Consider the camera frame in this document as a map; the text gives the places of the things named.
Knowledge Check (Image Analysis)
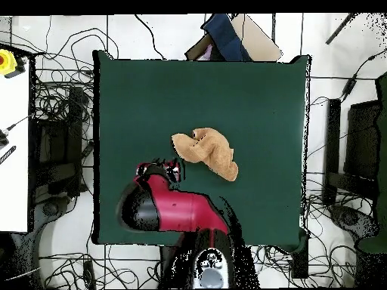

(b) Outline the black upright bar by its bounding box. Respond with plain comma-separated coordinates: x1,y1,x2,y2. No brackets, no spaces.
321,98,342,207

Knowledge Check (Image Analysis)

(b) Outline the green hanging cloth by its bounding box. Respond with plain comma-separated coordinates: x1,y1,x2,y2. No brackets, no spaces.
354,71,387,255

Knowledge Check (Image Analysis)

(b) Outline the dark green table cloth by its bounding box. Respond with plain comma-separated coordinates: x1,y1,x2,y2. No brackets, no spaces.
91,49,312,255

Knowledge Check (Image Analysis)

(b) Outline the black power adapter cable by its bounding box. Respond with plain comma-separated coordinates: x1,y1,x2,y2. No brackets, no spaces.
339,50,387,103

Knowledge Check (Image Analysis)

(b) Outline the black single cable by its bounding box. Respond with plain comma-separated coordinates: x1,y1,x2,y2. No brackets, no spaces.
134,13,166,60

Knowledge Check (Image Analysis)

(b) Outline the grey wheeled base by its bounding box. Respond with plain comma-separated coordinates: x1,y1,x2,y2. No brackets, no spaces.
8,195,73,290
327,204,381,243

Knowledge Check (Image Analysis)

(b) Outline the white desk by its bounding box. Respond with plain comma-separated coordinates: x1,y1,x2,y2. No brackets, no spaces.
0,58,31,233

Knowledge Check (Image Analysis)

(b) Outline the black equipment rack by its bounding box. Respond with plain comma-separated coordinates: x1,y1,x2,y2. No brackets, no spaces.
29,85,95,198

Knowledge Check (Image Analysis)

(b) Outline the black ribbed strap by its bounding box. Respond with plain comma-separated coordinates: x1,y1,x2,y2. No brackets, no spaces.
0,145,17,166

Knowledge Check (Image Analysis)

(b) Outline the black power strip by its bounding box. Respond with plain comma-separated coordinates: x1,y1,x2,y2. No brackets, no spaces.
82,259,97,290

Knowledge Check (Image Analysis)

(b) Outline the black cable tangle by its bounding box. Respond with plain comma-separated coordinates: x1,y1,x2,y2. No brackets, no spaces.
11,26,120,128
250,168,358,288
38,243,162,290

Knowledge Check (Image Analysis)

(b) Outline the black thin rod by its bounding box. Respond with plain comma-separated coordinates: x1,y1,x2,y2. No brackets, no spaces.
325,12,355,45

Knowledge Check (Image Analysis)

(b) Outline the brown cardboard box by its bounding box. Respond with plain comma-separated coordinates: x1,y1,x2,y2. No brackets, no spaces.
184,13,283,63

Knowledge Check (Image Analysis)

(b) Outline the dark blue cloth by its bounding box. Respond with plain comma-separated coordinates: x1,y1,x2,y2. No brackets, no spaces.
201,13,254,63

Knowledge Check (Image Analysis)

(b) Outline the black plug with cable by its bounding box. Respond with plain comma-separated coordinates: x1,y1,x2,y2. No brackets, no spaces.
0,114,33,150

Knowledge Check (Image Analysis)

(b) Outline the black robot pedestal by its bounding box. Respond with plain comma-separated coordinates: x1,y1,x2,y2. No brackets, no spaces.
158,238,261,290

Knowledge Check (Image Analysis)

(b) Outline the yellow emergency stop button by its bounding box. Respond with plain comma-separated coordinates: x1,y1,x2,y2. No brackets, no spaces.
0,48,27,80

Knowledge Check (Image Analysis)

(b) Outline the black equipment box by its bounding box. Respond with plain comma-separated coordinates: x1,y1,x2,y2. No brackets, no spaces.
342,99,382,199

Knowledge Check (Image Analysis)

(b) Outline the tan terry towel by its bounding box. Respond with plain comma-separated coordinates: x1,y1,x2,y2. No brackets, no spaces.
171,127,240,183

